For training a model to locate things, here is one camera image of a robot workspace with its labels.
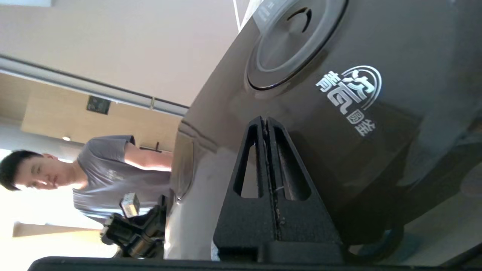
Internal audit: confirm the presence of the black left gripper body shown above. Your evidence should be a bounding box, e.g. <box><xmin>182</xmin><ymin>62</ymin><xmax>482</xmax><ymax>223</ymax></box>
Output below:
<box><xmin>100</xmin><ymin>196</ymin><xmax>169</xmax><ymax>260</ymax></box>

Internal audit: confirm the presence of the grey ceiling rail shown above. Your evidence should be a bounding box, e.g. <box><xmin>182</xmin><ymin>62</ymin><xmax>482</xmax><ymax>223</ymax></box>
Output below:
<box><xmin>0</xmin><ymin>54</ymin><xmax>190</xmax><ymax>117</ymax></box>

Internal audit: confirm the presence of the black rice cooker body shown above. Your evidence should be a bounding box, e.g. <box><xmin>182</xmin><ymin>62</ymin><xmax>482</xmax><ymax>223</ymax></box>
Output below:
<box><xmin>339</xmin><ymin>113</ymin><xmax>482</xmax><ymax>249</ymax></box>

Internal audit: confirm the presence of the person in white shirt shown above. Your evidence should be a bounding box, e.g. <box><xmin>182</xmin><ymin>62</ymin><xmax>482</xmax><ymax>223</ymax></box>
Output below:
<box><xmin>0</xmin><ymin>135</ymin><xmax>174</xmax><ymax>225</ymax></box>

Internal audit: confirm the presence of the dark wall plaque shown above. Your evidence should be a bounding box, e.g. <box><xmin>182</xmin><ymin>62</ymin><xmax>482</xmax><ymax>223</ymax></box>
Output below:
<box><xmin>86</xmin><ymin>95</ymin><xmax>112</xmax><ymax>116</ymax></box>

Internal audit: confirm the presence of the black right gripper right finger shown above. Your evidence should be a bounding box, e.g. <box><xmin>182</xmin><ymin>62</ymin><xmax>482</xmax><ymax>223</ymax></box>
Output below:
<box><xmin>267</xmin><ymin>117</ymin><xmax>345</xmax><ymax>264</ymax></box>

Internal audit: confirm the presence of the black rice cooker lid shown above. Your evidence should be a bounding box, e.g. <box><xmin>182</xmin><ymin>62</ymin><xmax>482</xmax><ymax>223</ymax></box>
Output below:
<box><xmin>164</xmin><ymin>0</ymin><xmax>482</xmax><ymax>260</ymax></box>

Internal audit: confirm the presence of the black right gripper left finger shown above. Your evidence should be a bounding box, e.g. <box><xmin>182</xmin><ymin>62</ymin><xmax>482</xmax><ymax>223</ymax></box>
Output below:
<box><xmin>213</xmin><ymin>116</ymin><xmax>280</xmax><ymax>262</ymax></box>

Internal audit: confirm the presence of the wooden cabinet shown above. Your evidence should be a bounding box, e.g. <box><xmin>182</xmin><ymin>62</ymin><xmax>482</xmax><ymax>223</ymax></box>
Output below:
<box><xmin>0</xmin><ymin>72</ymin><xmax>183</xmax><ymax>153</ymax></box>

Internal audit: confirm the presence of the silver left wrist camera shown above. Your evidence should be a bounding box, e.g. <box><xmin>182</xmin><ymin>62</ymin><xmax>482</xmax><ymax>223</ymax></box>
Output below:
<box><xmin>119</xmin><ymin>192</ymin><xmax>141</xmax><ymax>218</ymax></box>

